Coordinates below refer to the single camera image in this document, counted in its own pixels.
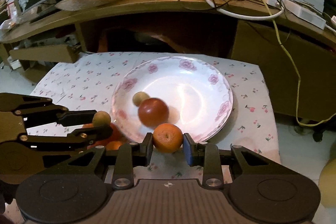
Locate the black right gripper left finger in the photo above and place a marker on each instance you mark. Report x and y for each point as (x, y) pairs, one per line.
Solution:
(131, 155)

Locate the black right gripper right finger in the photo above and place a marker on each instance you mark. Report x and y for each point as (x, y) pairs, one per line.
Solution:
(207, 156)

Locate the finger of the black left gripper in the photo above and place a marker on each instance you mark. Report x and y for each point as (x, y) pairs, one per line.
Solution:
(64, 118)
(77, 139)

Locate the large orange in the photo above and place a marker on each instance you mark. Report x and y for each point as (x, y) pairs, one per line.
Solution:
(116, 135)

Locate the brown kiwi fruit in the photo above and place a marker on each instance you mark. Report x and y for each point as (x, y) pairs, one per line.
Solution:
(101, 118)
(139, 97)

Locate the small orange tangerine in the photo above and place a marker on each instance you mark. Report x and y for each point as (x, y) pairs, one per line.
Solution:
(167, 138)

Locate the large dark red tomato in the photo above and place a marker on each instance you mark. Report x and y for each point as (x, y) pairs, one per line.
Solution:
(153, 112)

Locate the yellow-orange persimmon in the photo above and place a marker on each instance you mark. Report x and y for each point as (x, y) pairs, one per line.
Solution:
(113, 145)

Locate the cherry print tablecloth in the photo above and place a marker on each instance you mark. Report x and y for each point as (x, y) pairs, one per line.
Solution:
(89, 84)

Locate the white floral plate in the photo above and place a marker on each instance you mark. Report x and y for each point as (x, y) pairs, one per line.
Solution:
(198, 95)

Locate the cardboard box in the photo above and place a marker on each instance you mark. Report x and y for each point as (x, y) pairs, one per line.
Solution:
(61, 53)

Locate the wooden tv cabinet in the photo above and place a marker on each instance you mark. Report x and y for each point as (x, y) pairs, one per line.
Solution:
(296, 58)

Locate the white power strip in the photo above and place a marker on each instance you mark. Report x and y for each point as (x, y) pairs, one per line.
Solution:
(300, 12)

